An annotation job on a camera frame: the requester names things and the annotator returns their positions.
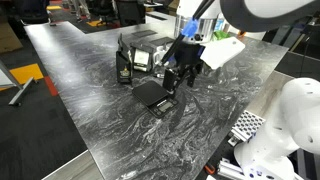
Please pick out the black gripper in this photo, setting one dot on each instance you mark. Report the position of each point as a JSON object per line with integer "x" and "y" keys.
{"x": 188, "y": 56}

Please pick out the black packet with white label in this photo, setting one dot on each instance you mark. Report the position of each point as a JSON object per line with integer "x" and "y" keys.
{"x": 141, "y": 58}

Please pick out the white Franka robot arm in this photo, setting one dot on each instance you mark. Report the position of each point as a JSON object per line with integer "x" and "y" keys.
{"x": 293, "y": 116}

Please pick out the black digital scale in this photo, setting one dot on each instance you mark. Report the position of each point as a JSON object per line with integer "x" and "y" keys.
{"x": 150, "y": 93}

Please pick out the black packet with gold label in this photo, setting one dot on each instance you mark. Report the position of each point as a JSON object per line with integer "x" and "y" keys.
{"x": 124, "y": 71}

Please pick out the white marker pen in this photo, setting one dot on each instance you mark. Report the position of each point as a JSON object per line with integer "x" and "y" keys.
{"x": 160, "y": 76}

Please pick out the green snack bag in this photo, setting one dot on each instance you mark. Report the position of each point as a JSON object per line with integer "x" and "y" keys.
{"x": 220, "y": 35}

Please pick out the black table inset panel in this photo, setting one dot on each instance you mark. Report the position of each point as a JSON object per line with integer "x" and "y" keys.
{"x": 144, "y": 33}

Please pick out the perforated metal plate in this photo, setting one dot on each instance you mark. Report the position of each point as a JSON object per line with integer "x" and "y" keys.
{"x": 247, "y": 126}

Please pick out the black office chair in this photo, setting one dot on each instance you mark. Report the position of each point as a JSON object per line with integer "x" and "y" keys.
{"x": 130, "y": 11}

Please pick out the aluminium extrusion rails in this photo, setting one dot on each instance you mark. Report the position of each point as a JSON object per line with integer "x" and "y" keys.
{"x": 230, "y": 170}

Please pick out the grey metal stand leg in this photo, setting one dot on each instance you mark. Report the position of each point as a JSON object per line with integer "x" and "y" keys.
{"x": 20, "y": 89}

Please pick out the brown cardboard box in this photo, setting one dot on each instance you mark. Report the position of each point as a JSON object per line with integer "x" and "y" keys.
{"x": 8, "y": 38}

